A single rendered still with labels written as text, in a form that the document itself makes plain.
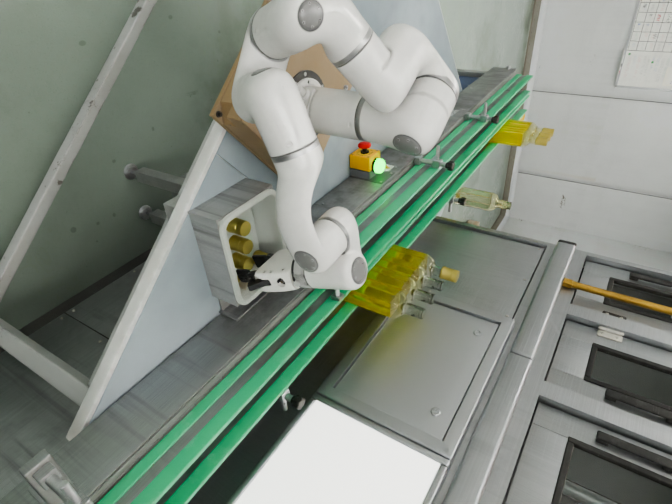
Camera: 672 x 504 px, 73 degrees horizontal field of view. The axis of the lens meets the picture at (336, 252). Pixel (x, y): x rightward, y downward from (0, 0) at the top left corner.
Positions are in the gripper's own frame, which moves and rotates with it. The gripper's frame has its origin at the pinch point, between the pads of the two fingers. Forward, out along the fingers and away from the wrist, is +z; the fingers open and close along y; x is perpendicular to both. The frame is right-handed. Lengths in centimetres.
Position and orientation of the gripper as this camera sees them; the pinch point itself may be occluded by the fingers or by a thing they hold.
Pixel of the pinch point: (252, 268)
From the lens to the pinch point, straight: 103.1
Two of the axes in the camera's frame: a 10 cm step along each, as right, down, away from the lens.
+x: -3.3, -8.4, -4.2
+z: -8.0, 0.1, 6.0
